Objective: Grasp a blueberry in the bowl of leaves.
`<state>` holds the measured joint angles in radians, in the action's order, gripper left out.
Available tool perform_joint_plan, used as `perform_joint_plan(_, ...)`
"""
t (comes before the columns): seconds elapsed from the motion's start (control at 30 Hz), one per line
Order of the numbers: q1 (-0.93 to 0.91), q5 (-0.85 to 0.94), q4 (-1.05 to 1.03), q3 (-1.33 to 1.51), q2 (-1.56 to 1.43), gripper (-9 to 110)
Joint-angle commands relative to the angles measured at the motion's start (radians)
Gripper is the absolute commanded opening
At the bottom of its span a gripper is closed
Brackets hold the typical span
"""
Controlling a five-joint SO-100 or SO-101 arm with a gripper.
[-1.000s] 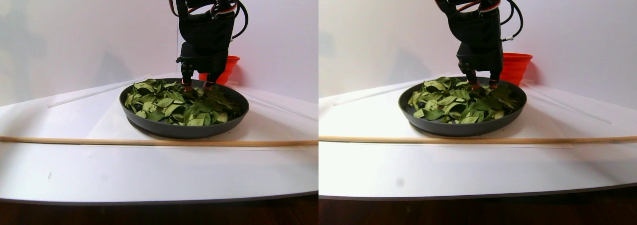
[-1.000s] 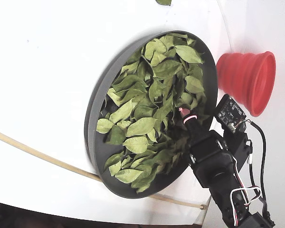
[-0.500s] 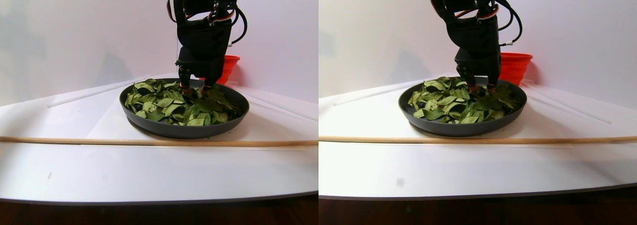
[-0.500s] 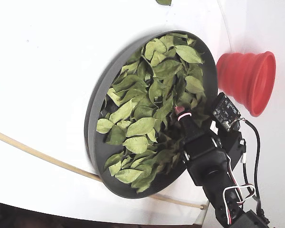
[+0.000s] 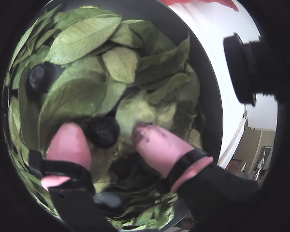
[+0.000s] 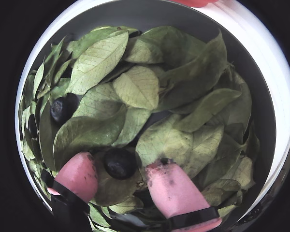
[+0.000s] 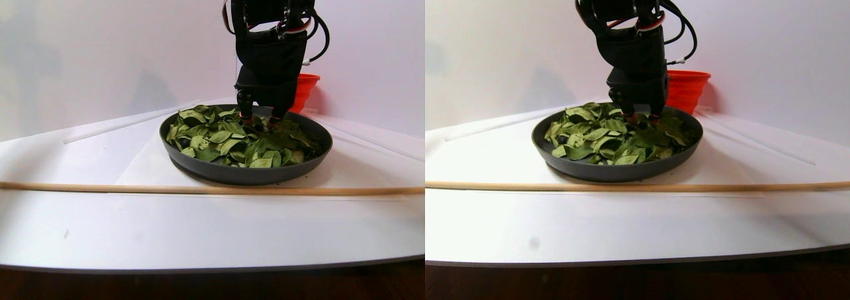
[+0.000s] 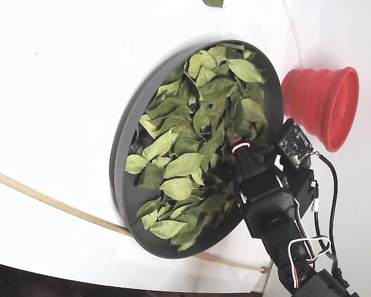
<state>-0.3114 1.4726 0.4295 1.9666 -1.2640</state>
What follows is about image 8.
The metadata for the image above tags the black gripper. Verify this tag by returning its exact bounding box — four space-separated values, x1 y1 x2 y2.
229 135 318 239

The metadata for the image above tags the dark grey round bowl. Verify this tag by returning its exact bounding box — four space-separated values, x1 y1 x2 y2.
109 39 284 259

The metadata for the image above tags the pile of green leaves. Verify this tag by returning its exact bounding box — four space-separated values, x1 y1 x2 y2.
125 43 275 251

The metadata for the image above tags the short white connector wire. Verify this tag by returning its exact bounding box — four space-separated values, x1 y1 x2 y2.
310 181 319 213

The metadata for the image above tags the black camera module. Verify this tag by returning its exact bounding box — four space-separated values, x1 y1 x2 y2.
277 118 313 170

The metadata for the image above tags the black camera cable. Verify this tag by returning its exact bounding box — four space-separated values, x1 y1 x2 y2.
309 150 349 285

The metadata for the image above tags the white red black wire bundle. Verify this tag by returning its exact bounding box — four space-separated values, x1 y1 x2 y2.
288 197 332 290

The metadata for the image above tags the red collapsible silicone cup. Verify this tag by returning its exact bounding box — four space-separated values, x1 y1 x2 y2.
281 66 359 152

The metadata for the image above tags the beige tube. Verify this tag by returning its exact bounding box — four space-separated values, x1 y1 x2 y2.
0 166 267 275

